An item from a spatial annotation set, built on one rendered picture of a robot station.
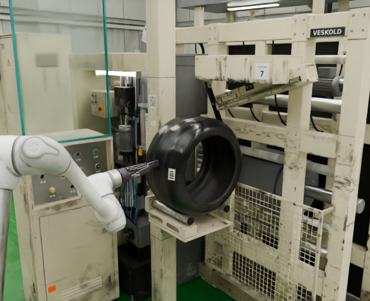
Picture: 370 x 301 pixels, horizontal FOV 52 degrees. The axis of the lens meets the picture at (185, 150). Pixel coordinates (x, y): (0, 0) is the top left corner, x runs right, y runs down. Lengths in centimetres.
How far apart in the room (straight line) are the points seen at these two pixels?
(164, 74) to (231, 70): 40
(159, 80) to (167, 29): 30
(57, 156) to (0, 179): 19
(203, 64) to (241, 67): 31
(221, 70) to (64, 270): 159
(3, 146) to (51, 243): 130
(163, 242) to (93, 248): 48
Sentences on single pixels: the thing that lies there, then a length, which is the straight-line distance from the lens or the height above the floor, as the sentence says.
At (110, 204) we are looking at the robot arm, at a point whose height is 114.
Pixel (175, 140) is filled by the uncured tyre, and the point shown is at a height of 135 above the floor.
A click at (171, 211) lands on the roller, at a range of 219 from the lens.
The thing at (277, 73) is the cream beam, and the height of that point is 169.
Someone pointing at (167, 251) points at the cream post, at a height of 53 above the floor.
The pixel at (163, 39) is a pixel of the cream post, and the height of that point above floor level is 187.
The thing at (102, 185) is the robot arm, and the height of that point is 120.
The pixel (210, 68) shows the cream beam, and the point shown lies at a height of 170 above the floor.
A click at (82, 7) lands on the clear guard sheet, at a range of 243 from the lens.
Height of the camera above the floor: 176
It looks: 14 degrees down
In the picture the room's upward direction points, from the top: straight up
